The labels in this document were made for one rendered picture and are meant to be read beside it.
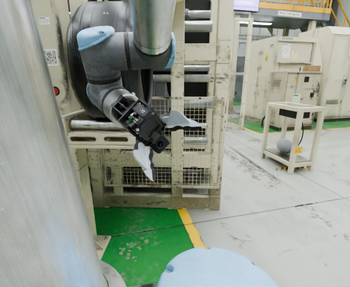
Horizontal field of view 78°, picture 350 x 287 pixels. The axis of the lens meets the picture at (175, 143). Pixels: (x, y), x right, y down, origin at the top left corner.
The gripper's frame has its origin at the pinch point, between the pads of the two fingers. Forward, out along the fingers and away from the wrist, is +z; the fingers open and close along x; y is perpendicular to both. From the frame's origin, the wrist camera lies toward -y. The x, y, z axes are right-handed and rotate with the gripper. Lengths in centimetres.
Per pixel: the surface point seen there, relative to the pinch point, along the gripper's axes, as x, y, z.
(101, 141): -17, -32, -63
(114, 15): 27, 3, -68
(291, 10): 598, -439, -359
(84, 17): 18, 7, -75
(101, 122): -10, -27, -67
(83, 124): -17, -24, -72
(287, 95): 269, -366, -155
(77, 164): -37, -42, -78
